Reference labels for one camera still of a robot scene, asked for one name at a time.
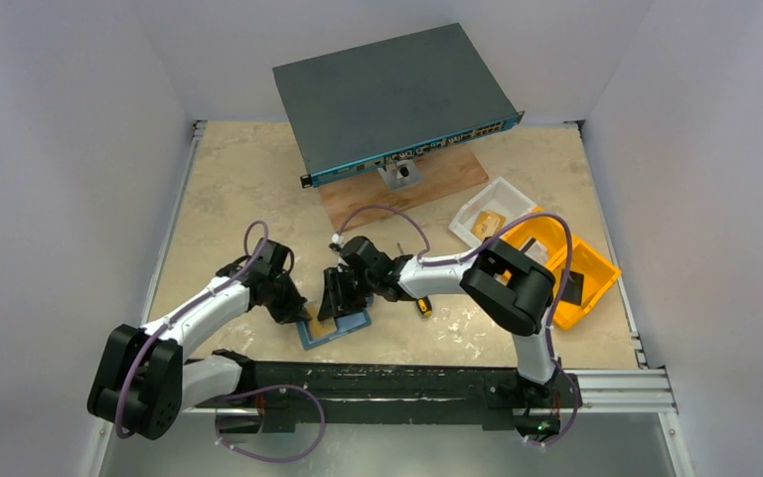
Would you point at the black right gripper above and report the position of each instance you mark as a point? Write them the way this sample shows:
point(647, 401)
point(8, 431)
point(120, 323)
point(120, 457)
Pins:
point(381, 271)

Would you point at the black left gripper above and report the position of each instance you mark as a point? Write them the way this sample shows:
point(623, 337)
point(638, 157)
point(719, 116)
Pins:
point(294, 310)

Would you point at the blue card holder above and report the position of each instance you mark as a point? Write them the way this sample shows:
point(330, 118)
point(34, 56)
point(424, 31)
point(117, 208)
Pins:
point(346, 325)

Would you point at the gold credit card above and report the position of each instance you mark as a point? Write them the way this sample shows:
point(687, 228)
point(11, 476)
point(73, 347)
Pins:
point(319, 329)
point(486, 224)

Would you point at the white credit card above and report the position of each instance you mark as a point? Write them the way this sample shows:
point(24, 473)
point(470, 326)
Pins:
point(535, 250)

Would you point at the black credit card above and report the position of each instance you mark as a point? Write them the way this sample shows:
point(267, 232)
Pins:
point(574, 288)

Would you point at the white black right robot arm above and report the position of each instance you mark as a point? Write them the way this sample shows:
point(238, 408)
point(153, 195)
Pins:
point(512, 289)

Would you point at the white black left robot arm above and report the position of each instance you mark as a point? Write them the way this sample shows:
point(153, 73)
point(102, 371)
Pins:
point(147, 375)

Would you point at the brown wooden board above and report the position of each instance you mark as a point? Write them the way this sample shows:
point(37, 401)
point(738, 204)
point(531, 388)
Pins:
point(443, 173)

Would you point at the clear plastic bin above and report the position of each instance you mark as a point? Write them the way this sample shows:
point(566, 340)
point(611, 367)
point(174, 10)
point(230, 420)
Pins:
point(495, 206)

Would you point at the orange plastic divided bin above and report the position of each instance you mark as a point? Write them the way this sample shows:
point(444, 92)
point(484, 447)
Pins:
point(600, 273)

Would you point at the yellow black handled screwdriver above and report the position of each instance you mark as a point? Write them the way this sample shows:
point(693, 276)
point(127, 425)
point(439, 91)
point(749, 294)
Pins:
point(424, 307)

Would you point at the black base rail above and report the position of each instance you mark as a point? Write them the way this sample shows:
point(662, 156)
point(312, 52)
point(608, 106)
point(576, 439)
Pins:
point(280, 395)

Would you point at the small grey metal bracket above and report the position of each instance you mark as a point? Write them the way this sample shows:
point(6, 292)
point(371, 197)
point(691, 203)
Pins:
point(400, 174)

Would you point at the grey network switch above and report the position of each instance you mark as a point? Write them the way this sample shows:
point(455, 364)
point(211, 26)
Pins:
point(372, 106)

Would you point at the aluminium frame rail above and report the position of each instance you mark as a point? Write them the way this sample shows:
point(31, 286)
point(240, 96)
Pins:
point(626, 391)

